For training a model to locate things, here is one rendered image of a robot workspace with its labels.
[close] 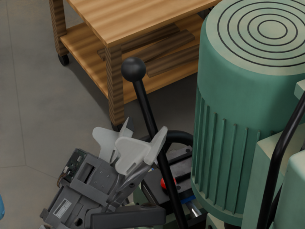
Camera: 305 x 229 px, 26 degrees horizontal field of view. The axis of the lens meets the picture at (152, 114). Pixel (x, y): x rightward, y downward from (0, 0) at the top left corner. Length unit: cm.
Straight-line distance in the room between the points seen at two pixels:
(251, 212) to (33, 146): 187
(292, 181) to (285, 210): 5
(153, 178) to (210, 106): 46
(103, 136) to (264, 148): 30
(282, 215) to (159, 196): 56
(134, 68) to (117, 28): 147
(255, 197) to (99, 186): 22
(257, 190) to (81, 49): 201
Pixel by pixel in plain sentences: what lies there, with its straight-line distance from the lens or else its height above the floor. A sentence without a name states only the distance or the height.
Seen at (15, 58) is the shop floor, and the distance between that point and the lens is 308.
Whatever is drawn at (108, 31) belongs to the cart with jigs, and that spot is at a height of 53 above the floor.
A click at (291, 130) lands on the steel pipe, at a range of 62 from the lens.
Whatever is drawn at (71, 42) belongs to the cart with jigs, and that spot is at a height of 18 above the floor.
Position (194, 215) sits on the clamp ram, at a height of 96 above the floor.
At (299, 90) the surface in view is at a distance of 75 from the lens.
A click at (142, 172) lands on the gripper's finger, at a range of 91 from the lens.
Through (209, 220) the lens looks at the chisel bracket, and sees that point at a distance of 117.
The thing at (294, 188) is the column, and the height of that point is 149.
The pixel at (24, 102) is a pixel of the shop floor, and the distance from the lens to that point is 287.
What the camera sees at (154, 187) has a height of 101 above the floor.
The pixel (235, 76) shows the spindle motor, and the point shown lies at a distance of 78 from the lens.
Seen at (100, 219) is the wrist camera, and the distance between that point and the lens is 94.
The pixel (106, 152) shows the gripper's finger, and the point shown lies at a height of 126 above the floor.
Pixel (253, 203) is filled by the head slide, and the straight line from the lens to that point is 89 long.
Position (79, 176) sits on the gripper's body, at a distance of 92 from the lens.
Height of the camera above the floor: 203
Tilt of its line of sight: 47 degrees down
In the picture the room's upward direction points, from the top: straight up
